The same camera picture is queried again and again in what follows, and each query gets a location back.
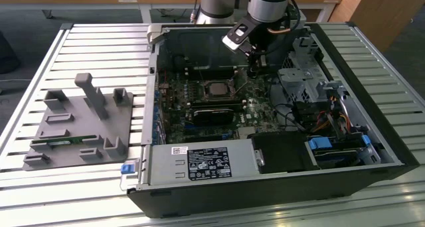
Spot metal socket cover frame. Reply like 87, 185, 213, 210
228, 69, 249, 85

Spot black graphics card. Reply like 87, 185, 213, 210
191, 107, 236, 127

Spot green motherboard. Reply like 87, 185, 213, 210
156, 67, 280, 144

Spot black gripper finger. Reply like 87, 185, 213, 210
247, 51, 268, 78

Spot yellow orange wire bundle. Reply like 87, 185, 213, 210
312, 111, 353, 135

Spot green RAM stick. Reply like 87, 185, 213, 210
45, 134, 99, 147

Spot grey case foot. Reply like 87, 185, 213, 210
145, 24, 167, 45

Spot grey parts rack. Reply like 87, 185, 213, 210
21, 72, 136, 172

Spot black RAM slot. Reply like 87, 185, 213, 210
185, 65, 239, 75
185, 72, 237, 80

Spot metal drive cage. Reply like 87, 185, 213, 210
277, 36, 333, 103

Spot copper coloured cable sleeve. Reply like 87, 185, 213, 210
267, 27, 293, 36

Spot black CPU socket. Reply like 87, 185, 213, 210
203, 79, 239, 101

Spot silver power supply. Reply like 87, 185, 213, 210
145, 138, 259, 185

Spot silver green CPU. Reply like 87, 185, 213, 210
208, 83, 232, 96

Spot black PC case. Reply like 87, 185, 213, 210
125, 21, 420, 219

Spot hard disk in blue carrier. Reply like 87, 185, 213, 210
307, 136, 363, 167

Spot dark RAM stick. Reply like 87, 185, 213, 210
192, 104, 245, 111

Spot small silver heatsink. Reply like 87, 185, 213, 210
237, 126, 259, 138

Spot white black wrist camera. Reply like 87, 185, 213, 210
221, 16, 257, 55

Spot wooden cabinet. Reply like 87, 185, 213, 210
328, 0, 425, 53

